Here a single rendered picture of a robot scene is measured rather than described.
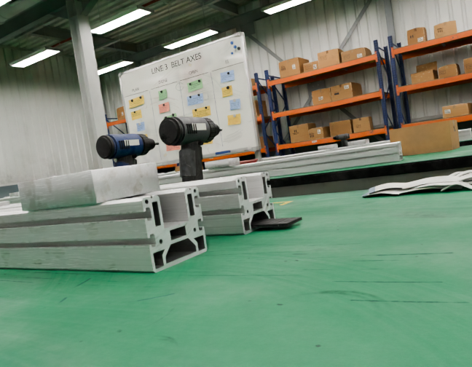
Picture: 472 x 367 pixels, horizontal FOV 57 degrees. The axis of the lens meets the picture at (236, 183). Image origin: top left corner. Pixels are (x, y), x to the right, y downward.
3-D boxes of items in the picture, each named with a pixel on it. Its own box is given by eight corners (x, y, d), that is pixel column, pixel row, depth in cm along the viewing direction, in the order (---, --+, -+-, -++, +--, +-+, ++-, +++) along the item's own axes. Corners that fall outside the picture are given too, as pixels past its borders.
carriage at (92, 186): (25, 231, 60) (17, 182, 60) (90, 215, 69) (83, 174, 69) (100, 226, 51) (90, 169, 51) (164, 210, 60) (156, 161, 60)
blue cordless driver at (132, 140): (104, 226, 106) (89, 137, 105) (159, 211, 123) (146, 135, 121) (127, 224, 102) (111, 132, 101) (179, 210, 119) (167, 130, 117)
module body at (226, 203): (-23, 244, 108) (-29, 210, 108) (15, 235, 116) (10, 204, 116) (244, 234, 64) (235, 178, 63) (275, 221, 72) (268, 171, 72)
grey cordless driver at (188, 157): (167, 224, 90) (151, 119, 89) (220, 207, 107) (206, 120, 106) (197, 222, 86) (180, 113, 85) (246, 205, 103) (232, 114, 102)
